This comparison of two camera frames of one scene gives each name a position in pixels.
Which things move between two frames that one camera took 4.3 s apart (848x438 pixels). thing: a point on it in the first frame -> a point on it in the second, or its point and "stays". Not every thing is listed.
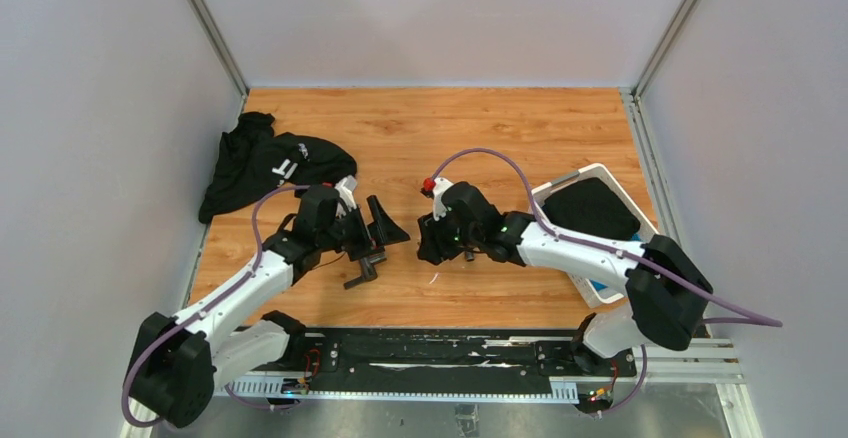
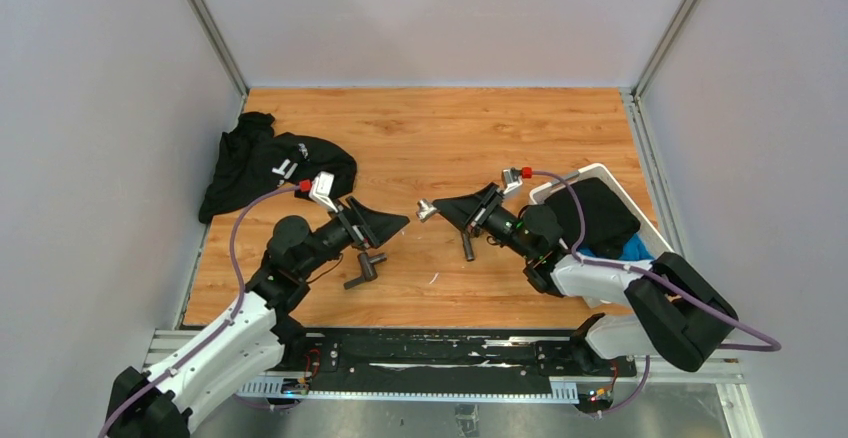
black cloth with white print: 253,157 stays
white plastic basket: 598,293 stays
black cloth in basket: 590,206 stays
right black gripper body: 444,237 -> 491,213
